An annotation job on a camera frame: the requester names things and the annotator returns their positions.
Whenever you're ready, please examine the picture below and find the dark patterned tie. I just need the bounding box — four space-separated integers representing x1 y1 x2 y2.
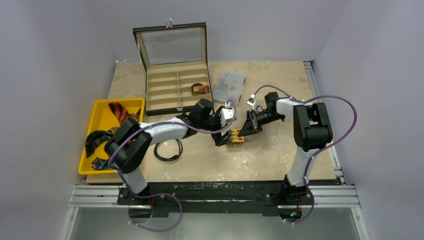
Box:
84 129 115 171

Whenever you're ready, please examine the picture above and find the yellow plastic bin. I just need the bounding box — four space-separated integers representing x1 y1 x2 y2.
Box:
78 98 146 175

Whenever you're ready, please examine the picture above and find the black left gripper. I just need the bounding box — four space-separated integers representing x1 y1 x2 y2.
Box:
198 106 232 145

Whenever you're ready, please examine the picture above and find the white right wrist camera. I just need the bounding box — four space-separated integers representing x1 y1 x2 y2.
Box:
246 94 257 109

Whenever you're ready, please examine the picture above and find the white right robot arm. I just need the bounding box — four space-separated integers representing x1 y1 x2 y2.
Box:
238 92 333 204

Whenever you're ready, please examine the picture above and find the rolled colourful tie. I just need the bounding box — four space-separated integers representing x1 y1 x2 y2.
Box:
190 82 210 96

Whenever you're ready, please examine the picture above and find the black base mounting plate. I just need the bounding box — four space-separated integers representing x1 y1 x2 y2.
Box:
117 180 313 220

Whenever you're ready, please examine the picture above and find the black compartment tie box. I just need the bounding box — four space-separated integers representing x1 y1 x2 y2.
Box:
132 18 213 117

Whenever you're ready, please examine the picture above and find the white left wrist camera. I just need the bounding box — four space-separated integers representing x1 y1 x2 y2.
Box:
219 102 237 126

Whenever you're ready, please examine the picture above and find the clear plastic organiser box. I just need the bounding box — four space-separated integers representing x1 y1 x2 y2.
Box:
212 69 247 104

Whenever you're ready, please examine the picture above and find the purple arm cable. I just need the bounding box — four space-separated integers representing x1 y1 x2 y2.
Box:
106 99 238 233
247 85 359 226

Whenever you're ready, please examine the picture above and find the aluminium frame rail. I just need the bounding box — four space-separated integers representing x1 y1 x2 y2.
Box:
60 60 370 240

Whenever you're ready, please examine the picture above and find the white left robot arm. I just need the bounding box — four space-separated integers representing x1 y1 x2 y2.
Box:
104 98 237 205

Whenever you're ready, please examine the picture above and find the grey floral tie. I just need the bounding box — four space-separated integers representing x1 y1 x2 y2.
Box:
129 108 141 122

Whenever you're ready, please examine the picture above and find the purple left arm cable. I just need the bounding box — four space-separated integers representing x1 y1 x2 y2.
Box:
106 99 238 233

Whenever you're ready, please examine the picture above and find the black coiled cable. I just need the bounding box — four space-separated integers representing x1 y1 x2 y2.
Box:
153 139 184 163

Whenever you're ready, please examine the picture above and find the cream insect print tie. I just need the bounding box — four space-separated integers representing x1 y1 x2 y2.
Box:
229 128 245 147

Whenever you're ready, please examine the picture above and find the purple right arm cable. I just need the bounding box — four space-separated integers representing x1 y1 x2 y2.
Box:
247 85 359 226

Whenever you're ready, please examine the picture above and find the orange navy striped tie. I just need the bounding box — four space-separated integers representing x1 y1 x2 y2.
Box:
108 102 131 125

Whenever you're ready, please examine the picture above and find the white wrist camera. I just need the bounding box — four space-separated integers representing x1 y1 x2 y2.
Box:
246 94 257 109
219 102 237 126

